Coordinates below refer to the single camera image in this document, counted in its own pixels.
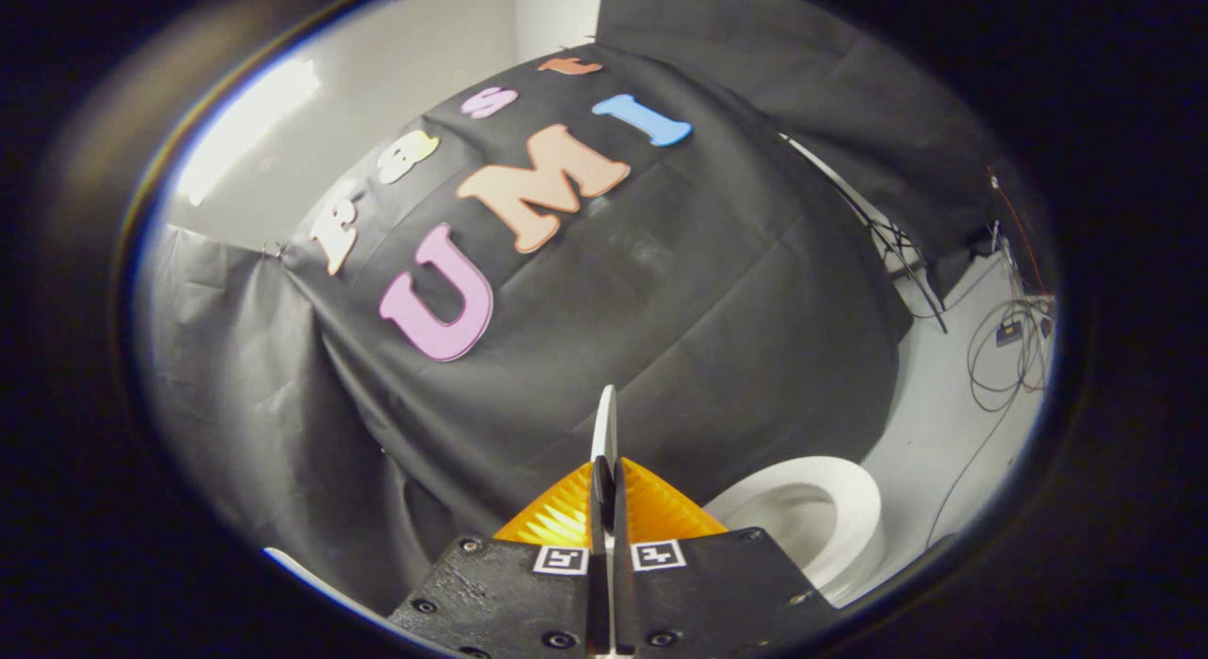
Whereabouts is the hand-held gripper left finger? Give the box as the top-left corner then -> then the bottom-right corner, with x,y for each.
387,459 -> 607,659

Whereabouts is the tangle of thin cables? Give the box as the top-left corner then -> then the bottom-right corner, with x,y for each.
923,227 -> 1056,549

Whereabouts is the red cable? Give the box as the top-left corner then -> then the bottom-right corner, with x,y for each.
986,166 -> 1050,297

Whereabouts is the black light stand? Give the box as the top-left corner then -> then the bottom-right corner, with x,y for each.
781,134 -> 950,336

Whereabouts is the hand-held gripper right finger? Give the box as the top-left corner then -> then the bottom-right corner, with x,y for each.
613,456 -> 843,656

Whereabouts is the white toilet lid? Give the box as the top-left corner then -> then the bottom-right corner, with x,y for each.
589,385 -> 622,659

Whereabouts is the black backdrop cloth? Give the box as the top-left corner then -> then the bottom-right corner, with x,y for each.
281,43 -> 914,570
140,223 -> 421,611
595,0 -> 1003,296

